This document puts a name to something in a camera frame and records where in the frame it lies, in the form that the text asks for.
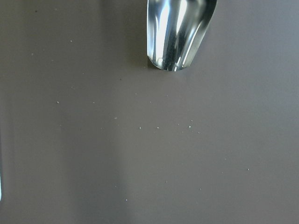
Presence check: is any shiny metal scoop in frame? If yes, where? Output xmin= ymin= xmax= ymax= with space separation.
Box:
xmin=147 ymin=0 xmax=217 ymax=72

